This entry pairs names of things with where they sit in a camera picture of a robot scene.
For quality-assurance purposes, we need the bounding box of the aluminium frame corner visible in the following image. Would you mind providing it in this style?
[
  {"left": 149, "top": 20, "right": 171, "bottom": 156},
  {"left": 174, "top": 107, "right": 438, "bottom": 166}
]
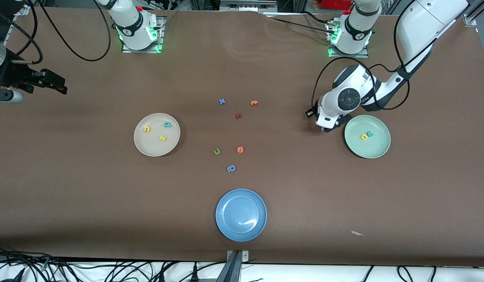
[{"left": 463, "top": 0, "right": 484, "bottom": 27}]

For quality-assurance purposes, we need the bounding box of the grey metal box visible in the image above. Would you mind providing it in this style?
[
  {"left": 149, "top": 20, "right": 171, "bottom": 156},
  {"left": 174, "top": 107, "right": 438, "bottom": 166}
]
[{"left": 220, "top": 0, "right": 278, "bottom": 12}]

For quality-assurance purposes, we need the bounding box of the beige round plate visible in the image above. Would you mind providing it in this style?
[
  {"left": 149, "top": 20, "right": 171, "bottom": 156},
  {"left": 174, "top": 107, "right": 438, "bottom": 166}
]
[{"left": 133, "top": 113, "right": 181, "bottom": 157}]

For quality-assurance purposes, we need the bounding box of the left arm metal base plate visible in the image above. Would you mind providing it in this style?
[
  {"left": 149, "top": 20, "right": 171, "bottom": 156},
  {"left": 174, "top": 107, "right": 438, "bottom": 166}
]
[{"left": 327, "top": 20, "right": 369, "bottom": 58}]

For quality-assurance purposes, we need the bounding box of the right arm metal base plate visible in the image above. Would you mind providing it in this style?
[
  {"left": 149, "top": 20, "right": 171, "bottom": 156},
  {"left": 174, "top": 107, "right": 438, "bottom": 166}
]
[{"left": 121, "top": 16, "right": 165, "bottom": 54}]

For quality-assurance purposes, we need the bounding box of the aluminium frame profile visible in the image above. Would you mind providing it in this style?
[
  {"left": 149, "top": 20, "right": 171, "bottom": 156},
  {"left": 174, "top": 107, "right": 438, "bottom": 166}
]
[{"left": 3, "top": 4, "right": 31, "bottom": 43}]

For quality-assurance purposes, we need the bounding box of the red box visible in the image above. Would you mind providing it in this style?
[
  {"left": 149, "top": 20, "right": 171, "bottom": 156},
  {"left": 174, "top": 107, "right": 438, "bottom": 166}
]
[{"left": 320, "top": 0, "right": 354, "bottom": 10}]

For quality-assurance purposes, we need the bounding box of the green round plate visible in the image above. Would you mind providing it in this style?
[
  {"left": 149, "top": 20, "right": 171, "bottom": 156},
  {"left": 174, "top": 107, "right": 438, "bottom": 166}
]
[{"left": 344, "top": 114, "right": 391, "bottom": 159}]

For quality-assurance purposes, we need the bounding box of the aluminium profile bracket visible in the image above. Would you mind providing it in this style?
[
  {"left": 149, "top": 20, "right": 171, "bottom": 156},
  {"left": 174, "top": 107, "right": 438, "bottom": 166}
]
[{"left": 216, "top": 250, "right": 249, "bottom": 282}]

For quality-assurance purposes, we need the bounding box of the brown table cover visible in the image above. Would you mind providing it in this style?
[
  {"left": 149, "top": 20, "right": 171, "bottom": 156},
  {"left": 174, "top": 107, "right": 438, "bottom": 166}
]
[{"left": 0, "top": 7, "right": 484, "bottom": 268}]

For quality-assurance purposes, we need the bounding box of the thick black cable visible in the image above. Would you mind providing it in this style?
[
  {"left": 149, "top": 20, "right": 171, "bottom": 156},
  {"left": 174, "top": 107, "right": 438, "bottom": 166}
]
[{"left": 0, "top": 246, "right": 56, "bottom": 282}]

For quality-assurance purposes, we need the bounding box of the black base power cable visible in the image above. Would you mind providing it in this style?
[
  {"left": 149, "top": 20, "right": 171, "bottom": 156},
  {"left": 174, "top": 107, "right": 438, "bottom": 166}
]
[{"left": 261, "top": 11, "right": 336, "bottom": 34}]

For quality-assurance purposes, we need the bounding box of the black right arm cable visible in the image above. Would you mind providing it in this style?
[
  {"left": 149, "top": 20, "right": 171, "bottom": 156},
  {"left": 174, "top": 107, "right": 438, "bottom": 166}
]
[{"left": 0, "top": 0, "right": 112, "bottom": 65}]

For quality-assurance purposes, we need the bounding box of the blue round plate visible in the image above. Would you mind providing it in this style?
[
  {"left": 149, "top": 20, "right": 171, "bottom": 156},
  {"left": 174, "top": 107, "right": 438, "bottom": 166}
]
[{"left": 215, "top": 188, "right": 267, "bottom": 242}]

